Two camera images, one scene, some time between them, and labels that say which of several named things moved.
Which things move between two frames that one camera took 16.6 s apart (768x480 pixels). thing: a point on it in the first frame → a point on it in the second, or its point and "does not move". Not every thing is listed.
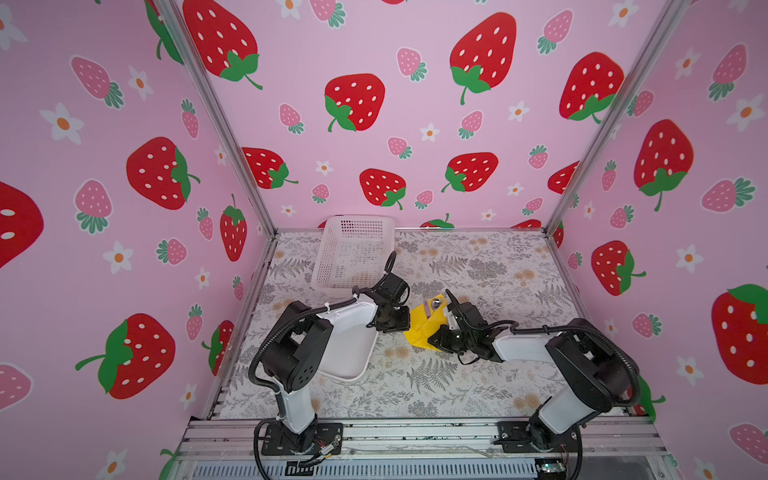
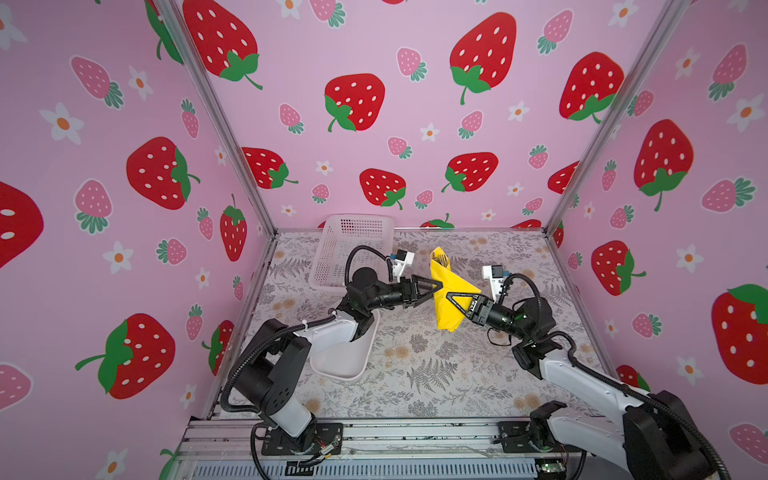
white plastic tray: (349, 353) does not move
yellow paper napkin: (422, 326) → (447, 315)
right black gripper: (439, 341) → (480, 305)
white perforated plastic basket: (354, 251) does not move
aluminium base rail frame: (614, 449) does not move
